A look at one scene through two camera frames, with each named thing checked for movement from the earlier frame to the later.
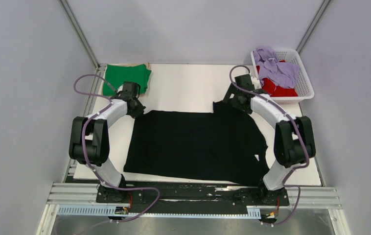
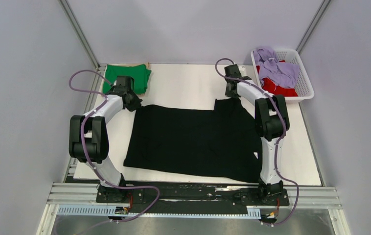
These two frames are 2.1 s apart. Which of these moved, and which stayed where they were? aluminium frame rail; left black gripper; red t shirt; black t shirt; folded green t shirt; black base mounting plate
Moved: black t shirt; left black gripper
Stayed: black base mounting plate; red t shirt; aluminium frame rail; folded green t shirt
